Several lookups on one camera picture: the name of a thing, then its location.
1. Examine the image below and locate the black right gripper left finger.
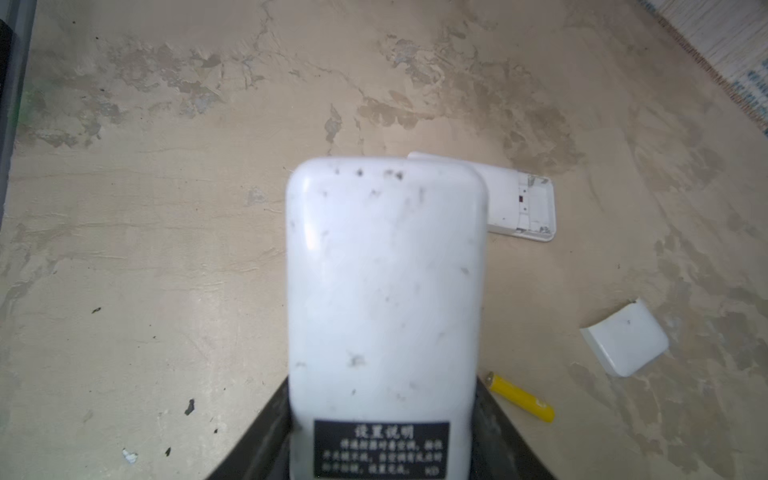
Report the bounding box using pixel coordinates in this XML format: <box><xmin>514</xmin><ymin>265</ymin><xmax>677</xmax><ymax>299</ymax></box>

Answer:
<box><xmin>208</xmin><ymin>378</ymin><xmax>292</xmax><ymax>480</ymax></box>

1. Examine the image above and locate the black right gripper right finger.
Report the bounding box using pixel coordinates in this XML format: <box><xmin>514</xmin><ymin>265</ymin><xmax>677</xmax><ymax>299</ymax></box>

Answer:
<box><xmin>470</xmin><ymin>378</ymin><xmax>556</xmax><ymax>480</ymax></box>

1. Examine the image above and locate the white battery cover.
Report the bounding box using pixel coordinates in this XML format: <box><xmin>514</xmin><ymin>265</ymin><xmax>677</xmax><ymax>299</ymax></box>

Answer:
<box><xmin>580</xmin><ymin>298</ymin><xmax>670</xmax><ymax>378</ymax></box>

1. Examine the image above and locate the red and white remote control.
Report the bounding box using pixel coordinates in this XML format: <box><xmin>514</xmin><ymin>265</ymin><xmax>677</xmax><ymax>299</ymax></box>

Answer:
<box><xmin>285</xmin><ymin>157</ymin><xmax>488</xmax><ymax>479</ymax></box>

